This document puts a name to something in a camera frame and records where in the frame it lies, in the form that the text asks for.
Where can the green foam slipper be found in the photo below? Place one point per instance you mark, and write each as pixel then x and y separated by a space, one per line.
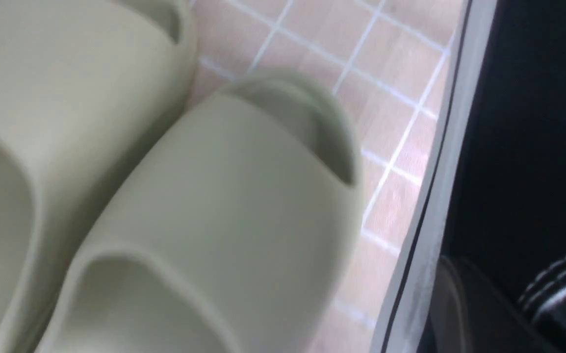
pixel 232 235
pixel 87 87

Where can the green foam slipper left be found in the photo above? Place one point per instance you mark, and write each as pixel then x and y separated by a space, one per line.
pixel 87 87

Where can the black lace-up sneaker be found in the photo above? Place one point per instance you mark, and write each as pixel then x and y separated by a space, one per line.
pixel 501 276

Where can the green foam slipper right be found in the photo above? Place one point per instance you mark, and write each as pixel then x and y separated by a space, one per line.
pixel 232 235

